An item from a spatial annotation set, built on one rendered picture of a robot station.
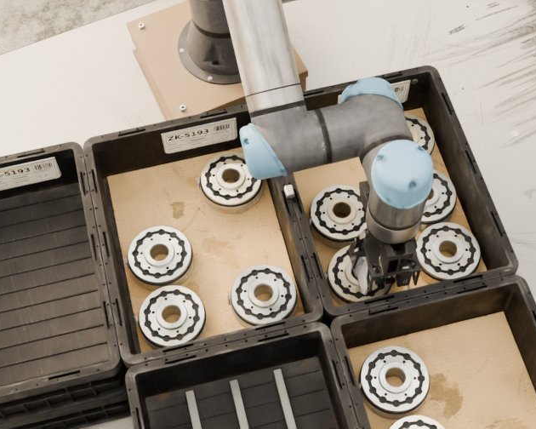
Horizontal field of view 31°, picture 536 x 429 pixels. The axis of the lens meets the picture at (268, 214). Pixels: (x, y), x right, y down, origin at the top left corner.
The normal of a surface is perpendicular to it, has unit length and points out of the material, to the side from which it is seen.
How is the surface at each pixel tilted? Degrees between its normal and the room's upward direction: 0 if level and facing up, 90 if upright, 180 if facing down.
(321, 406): 0
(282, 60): 40
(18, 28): 0
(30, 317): 0
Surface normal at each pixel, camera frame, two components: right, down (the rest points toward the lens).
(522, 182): -0.02, -0.48
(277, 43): 0.48, -0.04
